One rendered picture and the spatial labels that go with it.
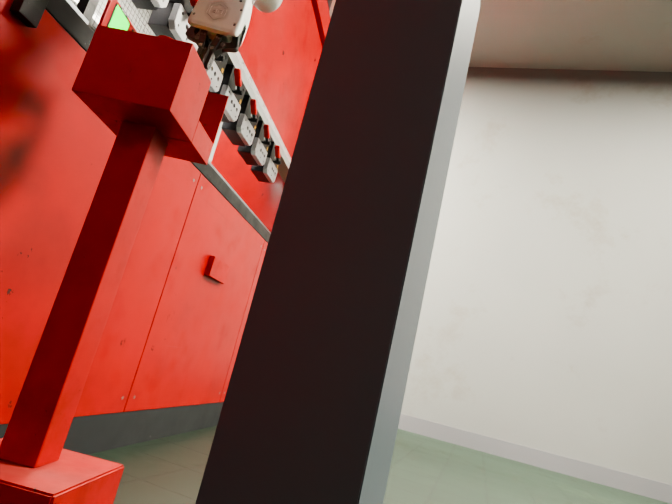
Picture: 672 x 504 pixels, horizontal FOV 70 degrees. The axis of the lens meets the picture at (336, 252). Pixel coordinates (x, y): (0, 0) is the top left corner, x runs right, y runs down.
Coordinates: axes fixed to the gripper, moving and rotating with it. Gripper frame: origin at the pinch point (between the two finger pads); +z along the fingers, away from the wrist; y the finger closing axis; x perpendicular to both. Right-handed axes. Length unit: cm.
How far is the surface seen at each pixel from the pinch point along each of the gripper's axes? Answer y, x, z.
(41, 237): -20.1, 8.5, 40.6
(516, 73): 111, 327, -265
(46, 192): -21.1, 5.6, 32.4
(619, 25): 167, 254, -276
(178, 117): 6.6, -11.8, 17.3
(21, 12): -23.4, -14.9, 9.0
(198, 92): 6.0, -8.1, 10.5
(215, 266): -11, 84, 27
